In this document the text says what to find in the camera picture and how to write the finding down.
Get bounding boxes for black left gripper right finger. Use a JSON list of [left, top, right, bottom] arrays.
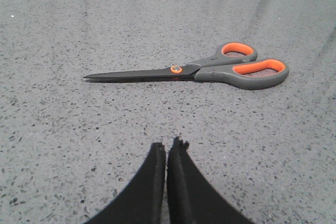
[[167, 137, 252, 223]]

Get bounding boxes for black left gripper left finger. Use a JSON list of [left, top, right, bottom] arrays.
[[87, 143, 166, 223]]

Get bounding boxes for grey orange handled scissors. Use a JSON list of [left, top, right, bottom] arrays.
[[85, 42, 289, 90]]

